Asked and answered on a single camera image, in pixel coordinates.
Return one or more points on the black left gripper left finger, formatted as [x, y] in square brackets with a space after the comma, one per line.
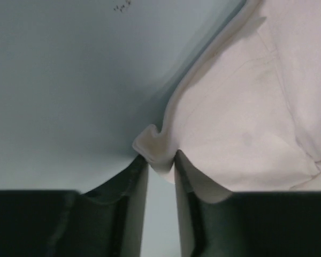
[106, 221]

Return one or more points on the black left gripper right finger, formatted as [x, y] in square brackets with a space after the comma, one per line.
[214, 221]

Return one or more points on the white t shirt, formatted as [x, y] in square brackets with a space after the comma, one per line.
[248, 114]

